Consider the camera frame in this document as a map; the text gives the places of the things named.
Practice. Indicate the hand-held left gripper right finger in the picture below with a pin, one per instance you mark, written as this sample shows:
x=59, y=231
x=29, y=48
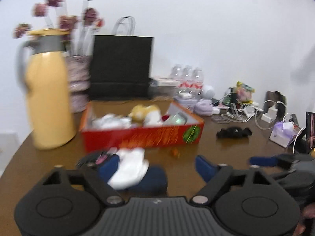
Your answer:
x=204, y=168

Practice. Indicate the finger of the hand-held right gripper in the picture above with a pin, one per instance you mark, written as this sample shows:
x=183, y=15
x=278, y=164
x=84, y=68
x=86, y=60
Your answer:
x=263, y=161

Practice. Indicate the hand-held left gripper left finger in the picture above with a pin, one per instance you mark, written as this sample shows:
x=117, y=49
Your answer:
x=108, y=168

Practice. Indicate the dark hair band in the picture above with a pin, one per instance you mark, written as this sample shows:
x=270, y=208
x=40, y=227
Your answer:
x=88, y=158

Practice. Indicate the white cloth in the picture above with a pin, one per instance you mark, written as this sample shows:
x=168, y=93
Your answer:
x=130, y=169

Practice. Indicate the white plastic packet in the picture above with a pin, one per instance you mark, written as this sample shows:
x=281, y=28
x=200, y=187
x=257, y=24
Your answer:
x=110, y=122

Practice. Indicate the navy blue cloth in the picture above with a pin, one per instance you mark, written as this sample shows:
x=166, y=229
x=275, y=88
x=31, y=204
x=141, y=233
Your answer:
x=155, y=179

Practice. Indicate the red cardboard box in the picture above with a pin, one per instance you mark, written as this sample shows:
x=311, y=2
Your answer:
x=147, y=139

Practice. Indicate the pale green translucent item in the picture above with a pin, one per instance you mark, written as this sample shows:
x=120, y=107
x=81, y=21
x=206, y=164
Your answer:
x=177, y=119

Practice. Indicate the red fabric rose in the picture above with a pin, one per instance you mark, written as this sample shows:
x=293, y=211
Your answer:
x=166, y=118

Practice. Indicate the yellow plush toy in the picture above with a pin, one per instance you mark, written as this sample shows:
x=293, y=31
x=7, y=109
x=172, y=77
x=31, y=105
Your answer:
x=142, y=111

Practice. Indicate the white box with purple ribbon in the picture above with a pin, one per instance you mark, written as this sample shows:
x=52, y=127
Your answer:
x=283, y=134

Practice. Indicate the white power adapter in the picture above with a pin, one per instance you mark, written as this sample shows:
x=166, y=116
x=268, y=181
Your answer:
x=269, y=115

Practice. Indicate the black stand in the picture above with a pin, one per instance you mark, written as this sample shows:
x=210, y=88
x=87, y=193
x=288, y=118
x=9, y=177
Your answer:
x=310, y=130

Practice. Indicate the purple fluffy scrunchie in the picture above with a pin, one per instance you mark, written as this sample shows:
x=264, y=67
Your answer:
x=203, y=107

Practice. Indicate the silver metal tin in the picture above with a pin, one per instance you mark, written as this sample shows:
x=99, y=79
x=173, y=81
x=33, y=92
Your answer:
x=187, y=101

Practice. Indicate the black green device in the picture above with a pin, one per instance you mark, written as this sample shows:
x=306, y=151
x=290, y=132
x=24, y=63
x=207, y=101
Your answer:
x=230, y=98

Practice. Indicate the yellow green snack bag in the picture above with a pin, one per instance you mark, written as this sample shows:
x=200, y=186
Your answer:
x=244, y=92

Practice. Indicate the white earbud case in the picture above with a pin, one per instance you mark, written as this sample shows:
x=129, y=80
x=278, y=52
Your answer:
x=185, y=95

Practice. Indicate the clear plastic container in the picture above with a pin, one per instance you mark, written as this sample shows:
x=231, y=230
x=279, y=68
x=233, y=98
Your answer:
x=162, y=92

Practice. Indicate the pink marbled vase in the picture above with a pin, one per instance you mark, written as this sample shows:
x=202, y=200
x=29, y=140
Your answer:
x=78, y=83

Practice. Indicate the yellow thermos jug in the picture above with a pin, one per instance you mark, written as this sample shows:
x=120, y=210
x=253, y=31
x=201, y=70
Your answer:
x=49, y=98

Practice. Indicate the flat white red box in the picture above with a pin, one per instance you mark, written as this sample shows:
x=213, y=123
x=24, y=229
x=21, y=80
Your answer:
x=166, y=81

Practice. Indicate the black paper bag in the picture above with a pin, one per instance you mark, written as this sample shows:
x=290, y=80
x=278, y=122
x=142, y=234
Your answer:
x=120, y=68

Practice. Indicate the dried pink roses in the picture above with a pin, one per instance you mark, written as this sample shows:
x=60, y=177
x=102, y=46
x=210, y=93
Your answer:
x=66, y=22

